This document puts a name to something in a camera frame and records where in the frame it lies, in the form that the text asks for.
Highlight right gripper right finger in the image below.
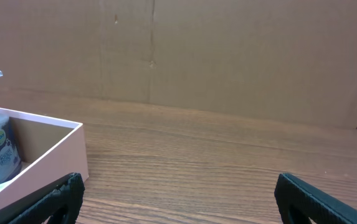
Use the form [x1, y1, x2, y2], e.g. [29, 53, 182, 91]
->
[274, 173, 357, 224]

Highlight white cardboard box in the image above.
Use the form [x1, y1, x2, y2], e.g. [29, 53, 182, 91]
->
[0, 108, 89, 209]

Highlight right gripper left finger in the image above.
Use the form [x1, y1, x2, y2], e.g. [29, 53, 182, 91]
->
[0, 172, 85, 224]

